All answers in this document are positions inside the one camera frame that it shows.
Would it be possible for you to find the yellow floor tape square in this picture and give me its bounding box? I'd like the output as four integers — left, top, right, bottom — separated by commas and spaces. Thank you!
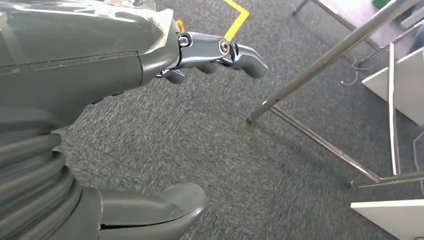
221, 0, 250, 42

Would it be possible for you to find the stainless steel table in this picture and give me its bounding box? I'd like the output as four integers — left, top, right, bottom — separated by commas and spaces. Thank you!
291, 0, 424, 65

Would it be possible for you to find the stainless steel workbench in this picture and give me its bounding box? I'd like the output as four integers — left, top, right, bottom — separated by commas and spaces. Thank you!
245, 0, 424, 189

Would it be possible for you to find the white partition panel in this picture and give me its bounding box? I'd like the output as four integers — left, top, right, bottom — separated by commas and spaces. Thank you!
361, 44, 424, 127
350, 198, 424, 240

